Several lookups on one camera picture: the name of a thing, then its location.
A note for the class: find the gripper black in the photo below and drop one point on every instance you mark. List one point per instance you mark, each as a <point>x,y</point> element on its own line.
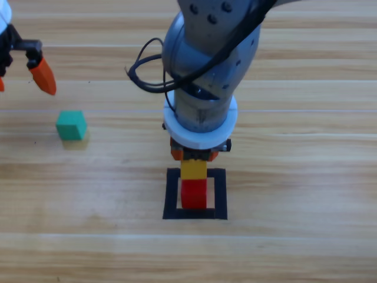
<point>196,154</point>
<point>7,50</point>

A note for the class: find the yellow wooden cube block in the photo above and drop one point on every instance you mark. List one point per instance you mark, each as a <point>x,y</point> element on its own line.
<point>193,171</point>

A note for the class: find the red wooden cube block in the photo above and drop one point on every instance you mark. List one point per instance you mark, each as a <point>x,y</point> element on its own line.
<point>193,194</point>

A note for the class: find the green wooden cube block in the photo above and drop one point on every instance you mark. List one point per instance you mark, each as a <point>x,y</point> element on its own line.
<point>70,126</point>

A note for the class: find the black tape square outline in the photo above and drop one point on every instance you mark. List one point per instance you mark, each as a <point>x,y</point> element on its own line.
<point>194,213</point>

